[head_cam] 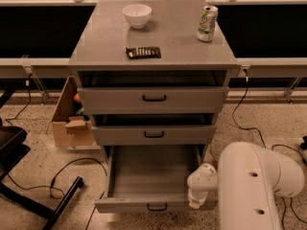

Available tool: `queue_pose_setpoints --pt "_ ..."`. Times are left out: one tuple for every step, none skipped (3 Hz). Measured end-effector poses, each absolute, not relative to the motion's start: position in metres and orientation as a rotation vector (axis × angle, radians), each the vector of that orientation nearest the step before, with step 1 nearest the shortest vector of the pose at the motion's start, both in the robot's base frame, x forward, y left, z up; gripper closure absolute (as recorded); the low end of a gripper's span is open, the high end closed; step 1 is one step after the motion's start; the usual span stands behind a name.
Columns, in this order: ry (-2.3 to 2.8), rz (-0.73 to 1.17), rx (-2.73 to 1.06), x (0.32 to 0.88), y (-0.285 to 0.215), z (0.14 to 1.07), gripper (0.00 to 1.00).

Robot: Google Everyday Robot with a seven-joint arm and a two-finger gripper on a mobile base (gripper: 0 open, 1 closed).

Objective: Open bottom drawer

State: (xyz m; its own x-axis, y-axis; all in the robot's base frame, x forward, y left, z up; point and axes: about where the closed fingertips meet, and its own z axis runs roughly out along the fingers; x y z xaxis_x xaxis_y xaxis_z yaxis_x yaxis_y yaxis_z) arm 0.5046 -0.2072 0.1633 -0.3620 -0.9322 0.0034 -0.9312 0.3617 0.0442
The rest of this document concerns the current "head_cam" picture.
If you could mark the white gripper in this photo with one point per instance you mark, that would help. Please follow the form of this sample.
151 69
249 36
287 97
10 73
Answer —
197 185

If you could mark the grey bottom drawer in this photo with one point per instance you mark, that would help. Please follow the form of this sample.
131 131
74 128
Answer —
148 178

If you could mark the grey drawer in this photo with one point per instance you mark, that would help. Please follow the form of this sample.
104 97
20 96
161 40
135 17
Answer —
152 100
148 178
153 135

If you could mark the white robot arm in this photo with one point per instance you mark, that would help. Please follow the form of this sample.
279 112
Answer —
247 179

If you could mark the grey middle drawer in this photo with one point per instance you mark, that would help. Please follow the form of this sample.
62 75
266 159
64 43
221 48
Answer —
153 135

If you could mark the grey top drawer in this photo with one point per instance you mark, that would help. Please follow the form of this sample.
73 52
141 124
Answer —
152 100

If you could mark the grey drawer cabinet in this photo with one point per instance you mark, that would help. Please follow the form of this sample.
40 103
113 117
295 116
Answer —
100 59

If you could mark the brown cardboard box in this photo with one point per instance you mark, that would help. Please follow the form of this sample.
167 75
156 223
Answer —
70 129

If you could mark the white green soda can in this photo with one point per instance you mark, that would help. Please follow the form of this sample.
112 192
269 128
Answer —
207 23

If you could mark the black office chair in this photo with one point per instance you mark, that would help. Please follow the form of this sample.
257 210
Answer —
42 175

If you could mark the white ceramic bowl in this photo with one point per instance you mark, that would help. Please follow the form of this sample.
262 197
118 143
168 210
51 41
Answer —
137 15

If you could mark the metal rail bracket right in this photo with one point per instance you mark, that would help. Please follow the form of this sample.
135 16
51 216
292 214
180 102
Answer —
291 88

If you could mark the metal rail bracket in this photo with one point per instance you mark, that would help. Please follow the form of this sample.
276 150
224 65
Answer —
291 88
32 75

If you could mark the metal rail bracket left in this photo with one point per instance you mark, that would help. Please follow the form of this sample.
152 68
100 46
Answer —
32 75

